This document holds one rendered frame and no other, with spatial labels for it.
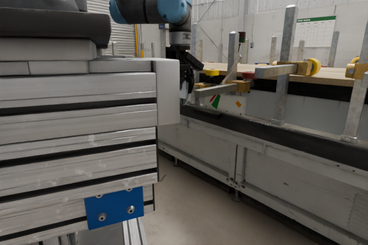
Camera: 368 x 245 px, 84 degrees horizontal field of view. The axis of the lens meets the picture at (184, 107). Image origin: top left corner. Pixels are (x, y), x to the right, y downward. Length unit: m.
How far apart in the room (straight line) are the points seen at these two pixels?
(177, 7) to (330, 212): 1.20
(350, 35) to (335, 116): 7.03
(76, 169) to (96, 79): 0.12
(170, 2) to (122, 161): 0.43
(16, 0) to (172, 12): 0.39
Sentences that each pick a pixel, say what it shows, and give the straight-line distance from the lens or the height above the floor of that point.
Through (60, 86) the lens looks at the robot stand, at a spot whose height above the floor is 0.97.
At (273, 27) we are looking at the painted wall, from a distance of 8.52.
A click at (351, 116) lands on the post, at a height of 0.79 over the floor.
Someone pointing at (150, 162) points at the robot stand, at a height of 0.85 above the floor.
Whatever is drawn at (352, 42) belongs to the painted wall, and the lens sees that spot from 8.09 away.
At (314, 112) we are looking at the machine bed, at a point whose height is 0.73.
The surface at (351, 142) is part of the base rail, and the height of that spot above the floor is 0.70.
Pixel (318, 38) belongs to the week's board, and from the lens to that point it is 8.15.
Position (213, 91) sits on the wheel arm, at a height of 0.85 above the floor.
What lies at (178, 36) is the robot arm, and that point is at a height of 1.05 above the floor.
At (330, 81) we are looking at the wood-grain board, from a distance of 1.07.
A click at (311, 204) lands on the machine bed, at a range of 1.38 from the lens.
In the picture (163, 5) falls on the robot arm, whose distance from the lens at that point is 0.60.
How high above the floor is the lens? 1.00
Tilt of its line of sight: 15 degrees down
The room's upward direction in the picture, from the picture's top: straight up
